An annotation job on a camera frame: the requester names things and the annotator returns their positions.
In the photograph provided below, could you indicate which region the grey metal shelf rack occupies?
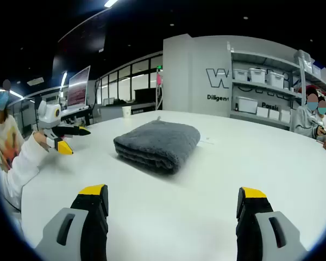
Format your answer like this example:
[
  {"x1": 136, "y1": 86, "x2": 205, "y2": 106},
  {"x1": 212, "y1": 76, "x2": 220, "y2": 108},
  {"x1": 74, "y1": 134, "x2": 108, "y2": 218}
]
[{"x1": 227, "y1": 40, "x2": 326, "y2": 129}]

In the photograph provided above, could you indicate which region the grey towel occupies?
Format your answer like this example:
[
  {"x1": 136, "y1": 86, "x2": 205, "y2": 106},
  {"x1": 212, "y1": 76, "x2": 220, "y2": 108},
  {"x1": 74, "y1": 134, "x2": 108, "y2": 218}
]
[{"x1": 113, "y1": 116, "x2": 202, "y2": 176}]

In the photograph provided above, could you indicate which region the computer monitor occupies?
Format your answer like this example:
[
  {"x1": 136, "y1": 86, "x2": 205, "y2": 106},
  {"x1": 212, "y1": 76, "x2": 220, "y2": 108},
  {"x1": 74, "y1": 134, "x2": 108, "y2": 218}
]
[{"x1": 67, "y1": 65, "x2": 91, "y2": 107}]

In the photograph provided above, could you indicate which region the group of white storage boxes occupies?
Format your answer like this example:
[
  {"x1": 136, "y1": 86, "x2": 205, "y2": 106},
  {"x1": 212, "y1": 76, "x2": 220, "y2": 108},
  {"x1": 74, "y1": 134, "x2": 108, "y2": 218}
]
[{"x1": 233, "y1": 66, "x2": 326, "y2": 123}]

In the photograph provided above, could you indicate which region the person's left hand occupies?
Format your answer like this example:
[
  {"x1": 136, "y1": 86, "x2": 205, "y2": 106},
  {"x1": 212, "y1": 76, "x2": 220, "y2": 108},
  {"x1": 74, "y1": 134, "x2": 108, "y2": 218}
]
[{"x1": 32, "y1": 130, "x2": 51, "y2": 152}]

